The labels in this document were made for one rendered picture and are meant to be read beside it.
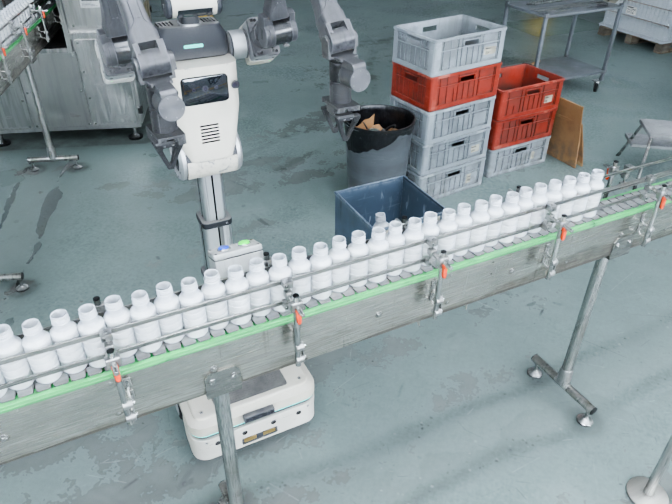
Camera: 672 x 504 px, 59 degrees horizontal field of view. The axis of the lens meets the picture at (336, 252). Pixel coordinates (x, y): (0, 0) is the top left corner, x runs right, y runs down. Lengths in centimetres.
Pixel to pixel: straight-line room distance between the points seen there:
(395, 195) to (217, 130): 83
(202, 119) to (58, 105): 339
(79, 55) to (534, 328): 376
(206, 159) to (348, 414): 129
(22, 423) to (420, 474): 151
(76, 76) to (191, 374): 380
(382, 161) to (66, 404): 260
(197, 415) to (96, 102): 332
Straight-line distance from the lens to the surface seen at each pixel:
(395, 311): 180
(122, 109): 517
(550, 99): 475
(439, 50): 375
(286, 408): 249
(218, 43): 197
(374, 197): 239
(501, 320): 325
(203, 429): 238
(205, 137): 196
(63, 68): 515
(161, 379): 160
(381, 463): 254
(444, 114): 396
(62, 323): 148
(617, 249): 238
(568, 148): 496
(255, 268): 152
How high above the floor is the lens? 205
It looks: 34 degrees down
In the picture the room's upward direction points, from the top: 1 degrees clockwise
